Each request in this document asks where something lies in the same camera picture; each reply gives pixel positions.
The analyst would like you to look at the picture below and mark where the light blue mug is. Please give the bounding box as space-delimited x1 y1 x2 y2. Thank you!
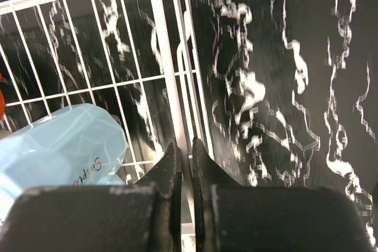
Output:
1 103 128 221

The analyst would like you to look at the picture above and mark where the orange mug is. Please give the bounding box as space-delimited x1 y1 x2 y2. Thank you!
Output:
0 90 5 120

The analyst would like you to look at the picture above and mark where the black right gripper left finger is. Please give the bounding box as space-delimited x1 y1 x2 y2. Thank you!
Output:
1 140 182 251

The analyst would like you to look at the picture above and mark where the white wire dish rack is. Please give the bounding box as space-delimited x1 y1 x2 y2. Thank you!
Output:
0 0 215 243

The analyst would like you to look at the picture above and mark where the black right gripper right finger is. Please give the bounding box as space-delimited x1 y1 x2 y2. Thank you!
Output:
193 138 373 251

